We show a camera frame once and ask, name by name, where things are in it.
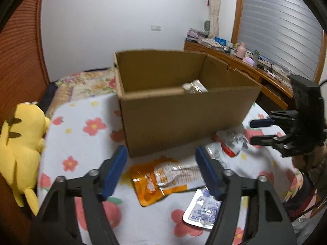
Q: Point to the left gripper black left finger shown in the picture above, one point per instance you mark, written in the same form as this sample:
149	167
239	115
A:
57	219

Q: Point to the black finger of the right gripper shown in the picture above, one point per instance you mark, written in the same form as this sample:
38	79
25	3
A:
284	119
276	142

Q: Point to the red white snack pouch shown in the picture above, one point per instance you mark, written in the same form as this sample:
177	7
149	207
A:
231	142

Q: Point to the chicken feet snack pouch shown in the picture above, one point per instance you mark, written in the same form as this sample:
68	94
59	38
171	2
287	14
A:
194	87

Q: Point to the person's right hand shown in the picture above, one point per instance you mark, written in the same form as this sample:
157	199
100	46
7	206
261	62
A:
314	164

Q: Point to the wooden desk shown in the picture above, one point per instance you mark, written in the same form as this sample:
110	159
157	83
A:
274	95

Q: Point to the small orange silver snack pouch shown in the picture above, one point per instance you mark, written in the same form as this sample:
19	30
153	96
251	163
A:
202	210

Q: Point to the pink bottle on desk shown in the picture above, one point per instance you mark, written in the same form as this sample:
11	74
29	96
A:
241	50

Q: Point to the yellow plush toy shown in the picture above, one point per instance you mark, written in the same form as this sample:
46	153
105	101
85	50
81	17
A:
22	142

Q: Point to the window roller blind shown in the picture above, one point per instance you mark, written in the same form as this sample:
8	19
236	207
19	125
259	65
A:
283	31

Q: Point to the strawberry flower print bedsheet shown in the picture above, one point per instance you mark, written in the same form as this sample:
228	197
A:
219	190

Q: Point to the long orange white snack pouch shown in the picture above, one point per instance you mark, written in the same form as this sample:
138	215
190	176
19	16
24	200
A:
162	177

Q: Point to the brown cardboard box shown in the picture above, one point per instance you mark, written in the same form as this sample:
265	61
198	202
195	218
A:
157	114

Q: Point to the floral quilt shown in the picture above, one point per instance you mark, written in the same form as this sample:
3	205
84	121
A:
80	86

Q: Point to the floral curtain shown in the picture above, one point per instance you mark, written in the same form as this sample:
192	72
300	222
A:
214	9

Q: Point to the wooden slatted wardrobe door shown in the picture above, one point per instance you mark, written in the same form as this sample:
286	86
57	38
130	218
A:
24	75

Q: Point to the white wall switch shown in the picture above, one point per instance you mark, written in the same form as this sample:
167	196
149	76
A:
156	28

